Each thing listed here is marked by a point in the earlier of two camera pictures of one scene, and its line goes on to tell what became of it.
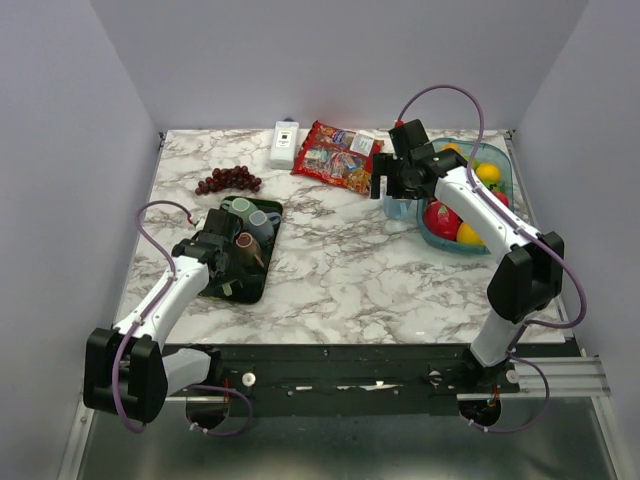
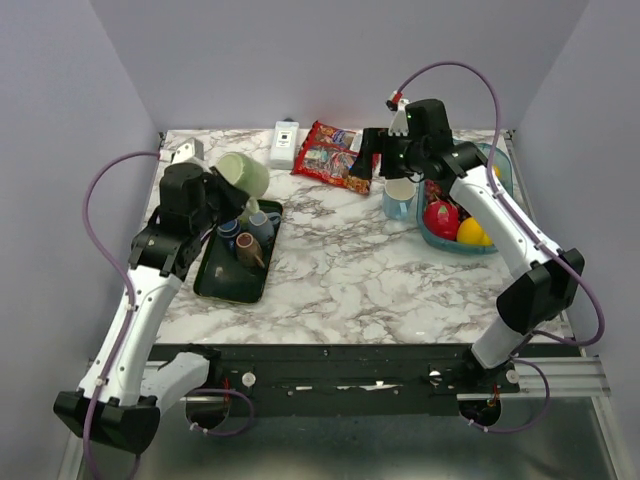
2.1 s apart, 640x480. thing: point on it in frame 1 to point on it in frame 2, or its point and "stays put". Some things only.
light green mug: [227, 289] to [247, 174]
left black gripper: [222, 277] to [235, 200]
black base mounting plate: [348, 379] stays put
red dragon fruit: [441, 220] stays put
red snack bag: [337, 156] stays put
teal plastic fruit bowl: [489, 153] stays put
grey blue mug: [263, 224] stays put
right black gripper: [383, 165] to [377, 140]
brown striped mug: [248, 249] stays put
